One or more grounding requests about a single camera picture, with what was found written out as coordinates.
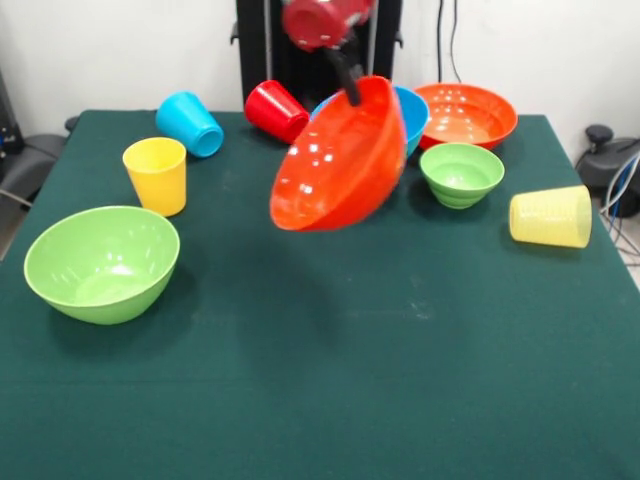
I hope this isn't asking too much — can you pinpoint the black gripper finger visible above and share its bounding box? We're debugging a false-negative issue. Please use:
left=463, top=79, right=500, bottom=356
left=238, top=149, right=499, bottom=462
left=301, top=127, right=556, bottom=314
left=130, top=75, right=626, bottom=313
left=322, top=47, right=367, bottom=107

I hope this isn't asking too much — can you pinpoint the dark green tablecloth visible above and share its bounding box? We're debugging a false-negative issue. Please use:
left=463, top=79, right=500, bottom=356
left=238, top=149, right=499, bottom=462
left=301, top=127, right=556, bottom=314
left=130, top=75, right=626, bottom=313
left=0, top=108, right=640, bottom=480

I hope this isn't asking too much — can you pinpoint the floor cable bundle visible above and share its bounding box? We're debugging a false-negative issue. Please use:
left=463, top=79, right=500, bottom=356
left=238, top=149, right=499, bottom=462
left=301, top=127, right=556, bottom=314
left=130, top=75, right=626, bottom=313
left=599, top=149, right=640, bottom=264

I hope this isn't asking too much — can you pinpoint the opaque yellow cup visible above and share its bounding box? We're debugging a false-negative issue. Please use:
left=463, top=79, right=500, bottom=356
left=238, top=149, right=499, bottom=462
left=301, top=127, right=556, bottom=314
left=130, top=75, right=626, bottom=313
left=122, top=137, right=189, bottom=219

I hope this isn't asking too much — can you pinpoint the orange bowl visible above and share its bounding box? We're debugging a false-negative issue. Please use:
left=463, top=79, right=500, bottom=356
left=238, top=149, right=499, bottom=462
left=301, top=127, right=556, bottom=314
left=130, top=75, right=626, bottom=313
left=269, top=75, right=406, bottom=234
left=413, top=83, right=519, bottom=151

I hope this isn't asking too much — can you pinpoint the black chair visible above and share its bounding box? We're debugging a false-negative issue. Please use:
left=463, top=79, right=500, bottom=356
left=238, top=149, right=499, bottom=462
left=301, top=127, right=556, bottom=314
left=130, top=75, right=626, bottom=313
left=0, top=115, right=81, bottom=209

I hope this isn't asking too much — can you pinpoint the black wall cable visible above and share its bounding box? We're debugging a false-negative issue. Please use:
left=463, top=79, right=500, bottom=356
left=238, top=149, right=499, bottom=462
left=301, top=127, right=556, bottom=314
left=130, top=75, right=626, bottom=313
left=431, top=0, right=464, bottom=86

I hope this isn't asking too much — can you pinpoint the red cup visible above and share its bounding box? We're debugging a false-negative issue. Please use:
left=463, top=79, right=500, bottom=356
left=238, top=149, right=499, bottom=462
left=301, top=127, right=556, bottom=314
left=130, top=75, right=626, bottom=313
left=244, top=79, right=311, bottom=145

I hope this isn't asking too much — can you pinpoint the light blue cup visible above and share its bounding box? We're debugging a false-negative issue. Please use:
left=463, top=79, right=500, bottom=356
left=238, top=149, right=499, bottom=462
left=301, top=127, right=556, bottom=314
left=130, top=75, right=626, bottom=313
left=154, top=90, right=225, bottom=159

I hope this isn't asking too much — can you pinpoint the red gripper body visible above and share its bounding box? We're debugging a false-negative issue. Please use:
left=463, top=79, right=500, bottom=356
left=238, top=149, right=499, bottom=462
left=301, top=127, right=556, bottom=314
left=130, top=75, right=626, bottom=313
left=281, top=0, right=377, bottom=54

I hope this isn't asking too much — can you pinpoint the black chair base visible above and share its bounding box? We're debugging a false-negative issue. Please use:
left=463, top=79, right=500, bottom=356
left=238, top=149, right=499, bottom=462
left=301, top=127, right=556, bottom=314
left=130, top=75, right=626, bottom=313
left=574, top=123, right=640, bottom=219

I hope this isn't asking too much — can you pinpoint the small green bowl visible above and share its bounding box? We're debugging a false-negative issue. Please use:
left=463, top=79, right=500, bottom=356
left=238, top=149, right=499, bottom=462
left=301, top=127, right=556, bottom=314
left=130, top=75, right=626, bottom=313
left=418, top=142, right=506, bottom=210

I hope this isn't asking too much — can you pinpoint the translucent yellow cup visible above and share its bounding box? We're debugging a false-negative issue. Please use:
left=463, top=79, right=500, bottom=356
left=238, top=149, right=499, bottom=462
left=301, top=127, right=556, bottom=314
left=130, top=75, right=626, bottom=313
left=508, top=184, right=593, bottom=250

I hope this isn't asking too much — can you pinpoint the large green bowl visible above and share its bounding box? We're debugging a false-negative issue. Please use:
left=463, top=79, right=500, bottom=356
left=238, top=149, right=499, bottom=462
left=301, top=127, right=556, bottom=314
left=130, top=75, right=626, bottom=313
left=23, top=205, right=181, bottom=326

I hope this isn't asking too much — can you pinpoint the large light blue bowl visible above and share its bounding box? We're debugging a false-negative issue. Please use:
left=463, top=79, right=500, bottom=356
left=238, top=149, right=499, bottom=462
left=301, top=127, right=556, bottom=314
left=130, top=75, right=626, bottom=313
left=310, top=85, right=430, bottom=160

